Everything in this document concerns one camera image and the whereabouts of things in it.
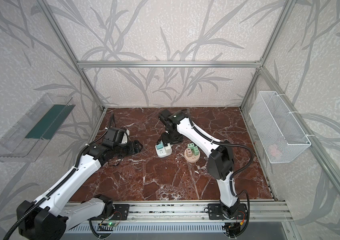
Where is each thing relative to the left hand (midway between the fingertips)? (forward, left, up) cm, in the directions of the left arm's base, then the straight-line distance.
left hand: (140, 144), depth 79 cm
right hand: (+5, -15, -3) cm, 16 cm away
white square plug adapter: (+3, -15, -11) cm, 18 cm away
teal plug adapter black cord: (+5, -9, -12) cm, 16 cm away
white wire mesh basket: (-7, -63, +18) cm, 66 cm away
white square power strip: (+3, -10, -16) cm, 19 cm away
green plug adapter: (+5, -28, -11) cm, 30 cm away
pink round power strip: (-1, -30, -15) cm, 34 cm away
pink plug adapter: (+1, -27, -11) cm, 29 cm away
